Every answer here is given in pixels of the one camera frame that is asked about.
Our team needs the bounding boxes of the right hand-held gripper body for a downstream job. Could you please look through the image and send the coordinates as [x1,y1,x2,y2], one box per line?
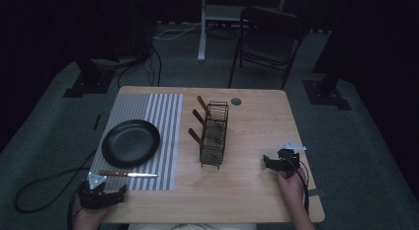
[276,142,307,179]

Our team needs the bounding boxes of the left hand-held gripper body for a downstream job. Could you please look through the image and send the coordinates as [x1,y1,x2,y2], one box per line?
[78,171,115,211]

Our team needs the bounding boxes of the wooden-handled table knife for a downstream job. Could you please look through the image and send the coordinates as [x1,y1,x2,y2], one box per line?
[99,170,159,179]

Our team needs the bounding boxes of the black wire cutlery rack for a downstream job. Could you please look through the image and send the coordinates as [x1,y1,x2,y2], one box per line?
[199,101,230,171]

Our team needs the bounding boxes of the person's left hand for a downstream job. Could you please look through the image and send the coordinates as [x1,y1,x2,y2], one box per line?
[72,197,112,230]

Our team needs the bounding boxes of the person's right hand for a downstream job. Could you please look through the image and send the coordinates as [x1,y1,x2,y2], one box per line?
[276,168,306,208]

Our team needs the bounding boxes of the black round plate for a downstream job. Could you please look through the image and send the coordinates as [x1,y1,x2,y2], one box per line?
[101,118,161,169]

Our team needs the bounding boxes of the black stand base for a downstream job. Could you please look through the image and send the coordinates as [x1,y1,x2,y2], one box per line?
[301,67,353,112]
[62,56,117,99]

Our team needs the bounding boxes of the grey striped placemat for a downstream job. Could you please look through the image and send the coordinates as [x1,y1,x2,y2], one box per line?
[89,92,184,192]

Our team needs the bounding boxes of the black folding chair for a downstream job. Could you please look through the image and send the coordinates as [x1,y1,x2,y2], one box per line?
[227,6,306,91]

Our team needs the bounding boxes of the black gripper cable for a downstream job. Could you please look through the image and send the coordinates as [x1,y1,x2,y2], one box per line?
[282,153,311,215]

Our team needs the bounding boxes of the black floor cable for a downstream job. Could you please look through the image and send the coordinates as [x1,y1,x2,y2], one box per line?
[13,147,100,214]

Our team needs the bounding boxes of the black cable bundle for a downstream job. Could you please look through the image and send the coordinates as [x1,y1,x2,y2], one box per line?
[116,38,163,89]

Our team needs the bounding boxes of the white metal desk frame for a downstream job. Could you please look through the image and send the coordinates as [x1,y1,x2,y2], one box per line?
[197,0,289,63]

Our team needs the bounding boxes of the white floor cable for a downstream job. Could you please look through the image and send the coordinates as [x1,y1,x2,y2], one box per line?
[152,22,203,40]

